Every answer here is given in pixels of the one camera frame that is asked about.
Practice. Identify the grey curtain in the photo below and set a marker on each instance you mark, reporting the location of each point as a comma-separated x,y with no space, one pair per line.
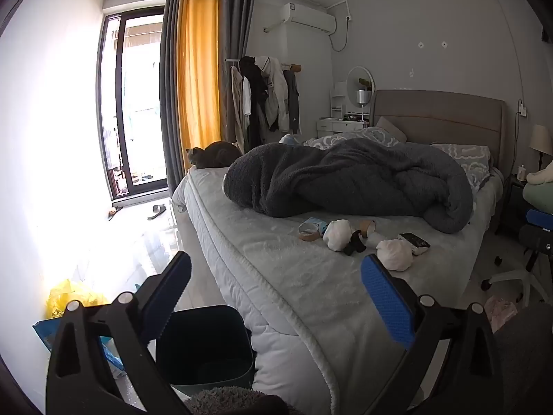
170,95
233,30

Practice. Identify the grey patterned duvet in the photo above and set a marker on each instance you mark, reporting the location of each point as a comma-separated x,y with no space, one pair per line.
345,137

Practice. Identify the pink cloth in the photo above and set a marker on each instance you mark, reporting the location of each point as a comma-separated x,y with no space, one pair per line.
500,311

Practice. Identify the small cardboard roll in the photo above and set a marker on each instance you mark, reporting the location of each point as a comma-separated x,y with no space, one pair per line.
367,228

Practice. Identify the yellow curtain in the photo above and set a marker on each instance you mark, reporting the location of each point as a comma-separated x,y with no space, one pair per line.
198,73

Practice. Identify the office chair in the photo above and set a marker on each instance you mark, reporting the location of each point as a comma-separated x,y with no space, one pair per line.
535,237

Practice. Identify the grey fuzzy cloth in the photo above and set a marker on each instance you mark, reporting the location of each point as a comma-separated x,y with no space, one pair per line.
233,402

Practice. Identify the bubble wrap roll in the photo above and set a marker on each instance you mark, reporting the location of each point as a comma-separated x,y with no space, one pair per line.
339,235

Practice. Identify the white and green plush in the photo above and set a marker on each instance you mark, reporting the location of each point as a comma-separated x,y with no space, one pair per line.
540,190

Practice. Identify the blue tissue pack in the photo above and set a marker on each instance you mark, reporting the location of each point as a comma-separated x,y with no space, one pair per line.
314,225

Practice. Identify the white jacket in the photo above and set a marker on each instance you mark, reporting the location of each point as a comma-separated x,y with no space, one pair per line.
276,95

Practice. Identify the white air conditioner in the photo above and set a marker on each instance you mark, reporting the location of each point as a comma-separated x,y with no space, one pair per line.
302,17

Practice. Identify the dark grey fleece blanket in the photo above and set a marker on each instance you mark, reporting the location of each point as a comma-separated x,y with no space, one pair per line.
345,181

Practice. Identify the wall socket with charger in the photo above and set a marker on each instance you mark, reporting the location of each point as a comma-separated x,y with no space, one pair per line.
523,109

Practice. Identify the white vanity table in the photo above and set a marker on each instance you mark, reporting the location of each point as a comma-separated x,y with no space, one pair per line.
337,126

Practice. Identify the small white bottle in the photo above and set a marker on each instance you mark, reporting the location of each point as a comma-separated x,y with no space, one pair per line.
522,173

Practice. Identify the black framed glass door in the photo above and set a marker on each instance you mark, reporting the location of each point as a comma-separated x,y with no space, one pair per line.
125,95

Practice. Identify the small brown floor object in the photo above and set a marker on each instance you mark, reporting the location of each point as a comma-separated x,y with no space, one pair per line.
115,214

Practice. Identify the bed with grey mattress cover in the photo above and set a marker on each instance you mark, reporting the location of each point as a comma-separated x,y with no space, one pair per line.
281,263

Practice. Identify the taupe padded headboard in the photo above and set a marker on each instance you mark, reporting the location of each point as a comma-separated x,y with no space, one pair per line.
440,116

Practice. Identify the dark grey garment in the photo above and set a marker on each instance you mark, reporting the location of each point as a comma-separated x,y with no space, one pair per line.
293,103

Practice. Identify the white desktop shelf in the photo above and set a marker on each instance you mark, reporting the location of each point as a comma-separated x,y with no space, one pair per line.
338,99

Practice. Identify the grey patterned pillow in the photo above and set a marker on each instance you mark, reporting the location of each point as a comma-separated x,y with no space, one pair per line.
468,160

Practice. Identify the dark plastic waste bin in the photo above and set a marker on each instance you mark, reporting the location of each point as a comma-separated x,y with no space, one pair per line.
203,333

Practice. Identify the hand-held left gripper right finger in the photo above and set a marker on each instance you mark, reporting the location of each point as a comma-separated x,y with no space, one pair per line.
386,298

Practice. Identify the white paper wad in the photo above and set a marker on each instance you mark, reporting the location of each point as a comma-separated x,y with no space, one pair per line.
394,256

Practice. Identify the wide cardboard tape core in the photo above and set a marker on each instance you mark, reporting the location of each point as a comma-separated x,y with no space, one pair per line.
309,237

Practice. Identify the grey cat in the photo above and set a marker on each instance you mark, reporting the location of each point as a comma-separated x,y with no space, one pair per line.
216,155

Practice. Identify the black packet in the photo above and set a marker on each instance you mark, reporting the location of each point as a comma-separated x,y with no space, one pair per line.
414,240

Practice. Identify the clothes rack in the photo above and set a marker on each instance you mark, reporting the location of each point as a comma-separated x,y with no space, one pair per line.
231,59

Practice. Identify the dark nightstand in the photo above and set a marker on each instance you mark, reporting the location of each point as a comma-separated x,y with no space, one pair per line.
514,201

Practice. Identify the black garment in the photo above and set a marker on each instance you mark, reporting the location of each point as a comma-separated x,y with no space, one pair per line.
255,95

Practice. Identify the small white table lamp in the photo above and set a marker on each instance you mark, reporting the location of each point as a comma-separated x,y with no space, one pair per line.
360,96

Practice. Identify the grey slipper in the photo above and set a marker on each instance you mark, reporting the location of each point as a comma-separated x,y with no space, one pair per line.
157,212

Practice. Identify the yellow plastic bag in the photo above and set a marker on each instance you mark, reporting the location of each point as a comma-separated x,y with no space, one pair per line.
69,296

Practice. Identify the taupe cushion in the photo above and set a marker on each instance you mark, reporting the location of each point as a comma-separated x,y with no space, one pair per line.
391,127

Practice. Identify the beige coat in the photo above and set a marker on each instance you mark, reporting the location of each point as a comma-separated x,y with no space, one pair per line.
236,103

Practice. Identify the bedside lamp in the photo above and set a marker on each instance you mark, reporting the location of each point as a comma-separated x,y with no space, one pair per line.
542,138

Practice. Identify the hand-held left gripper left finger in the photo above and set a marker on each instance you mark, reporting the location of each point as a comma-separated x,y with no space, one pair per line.
170,294

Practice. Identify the black curved plastic piece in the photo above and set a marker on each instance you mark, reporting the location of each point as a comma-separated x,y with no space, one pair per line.
355,244

